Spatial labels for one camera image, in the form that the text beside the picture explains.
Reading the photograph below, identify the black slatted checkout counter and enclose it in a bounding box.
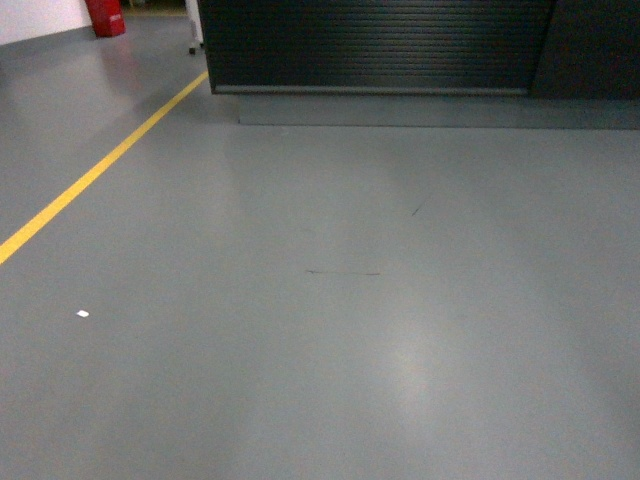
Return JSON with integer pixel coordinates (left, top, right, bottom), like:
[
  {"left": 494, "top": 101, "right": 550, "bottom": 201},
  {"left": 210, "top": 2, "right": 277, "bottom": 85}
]
[{"left": 199, "top": 1, "right": 639, "bottom": 130}]

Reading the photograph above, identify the white rolling cart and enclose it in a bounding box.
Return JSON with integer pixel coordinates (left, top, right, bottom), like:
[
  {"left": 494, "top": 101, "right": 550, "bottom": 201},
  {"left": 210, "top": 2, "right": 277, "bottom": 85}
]
[{"left": 185, "top": 0, "right": 204, "bottom": 56}]

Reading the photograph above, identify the red cylindrical bin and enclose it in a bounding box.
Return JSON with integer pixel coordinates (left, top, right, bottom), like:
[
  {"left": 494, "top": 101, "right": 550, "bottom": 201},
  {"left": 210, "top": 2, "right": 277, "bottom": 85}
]
[{"left": 85, "top": 0, "right": 126, "bottom": 38}]

